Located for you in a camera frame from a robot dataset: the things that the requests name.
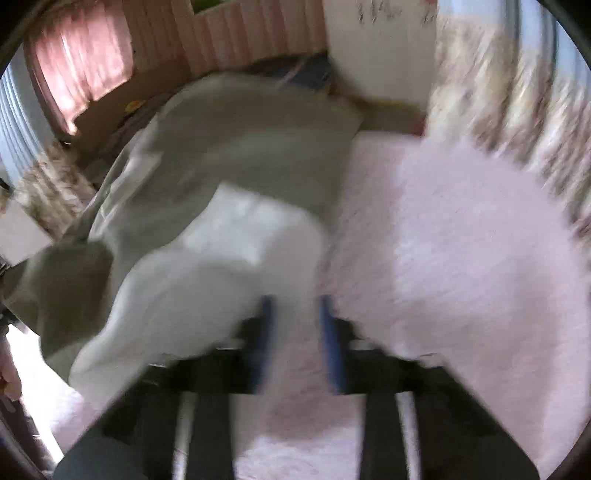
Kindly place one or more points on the pink floral bedsheet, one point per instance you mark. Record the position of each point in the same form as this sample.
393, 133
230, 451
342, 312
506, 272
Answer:
452, 258

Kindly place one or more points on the grey garment with white lining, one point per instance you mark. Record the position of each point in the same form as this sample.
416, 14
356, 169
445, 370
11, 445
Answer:
221, 184

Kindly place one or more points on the pink window curtain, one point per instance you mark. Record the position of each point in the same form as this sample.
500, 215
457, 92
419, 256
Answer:
81, 64

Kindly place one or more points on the folded blue striped quilt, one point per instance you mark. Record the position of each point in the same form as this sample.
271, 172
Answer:
307, 76

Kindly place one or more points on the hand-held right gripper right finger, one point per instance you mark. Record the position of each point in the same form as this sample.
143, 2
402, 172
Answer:
331, 344

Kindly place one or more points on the person's left hand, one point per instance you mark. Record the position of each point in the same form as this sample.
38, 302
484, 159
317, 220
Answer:
10, 374

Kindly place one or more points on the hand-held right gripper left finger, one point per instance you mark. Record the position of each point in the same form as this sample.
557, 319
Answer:
267, 341

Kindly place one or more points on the small yellow object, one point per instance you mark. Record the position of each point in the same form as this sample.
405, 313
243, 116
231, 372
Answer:
134, 105

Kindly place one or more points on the white floral curtain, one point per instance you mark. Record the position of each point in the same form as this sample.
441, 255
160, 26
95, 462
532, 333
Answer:
512, 87

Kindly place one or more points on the white wardrobe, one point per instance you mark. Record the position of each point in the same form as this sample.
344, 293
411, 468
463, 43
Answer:
381, 50

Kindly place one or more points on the brown floral curtain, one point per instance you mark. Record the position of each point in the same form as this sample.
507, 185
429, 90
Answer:
57, 189

